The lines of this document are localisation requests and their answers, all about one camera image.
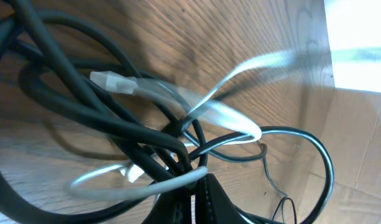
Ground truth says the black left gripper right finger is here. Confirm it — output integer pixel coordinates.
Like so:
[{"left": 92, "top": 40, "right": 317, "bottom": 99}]
[{"left": 195, "top": 174, "right": 247, "bottom": 224}]

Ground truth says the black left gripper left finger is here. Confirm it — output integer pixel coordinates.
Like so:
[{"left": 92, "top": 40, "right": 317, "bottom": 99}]
[{"left": 142, "top": 190, "right": 192, "bottom": 224}]

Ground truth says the black USB cable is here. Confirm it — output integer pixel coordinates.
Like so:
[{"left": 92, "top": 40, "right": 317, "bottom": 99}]
[{"left": 177, "top": 126, "right": 335, "bottom": 224}]

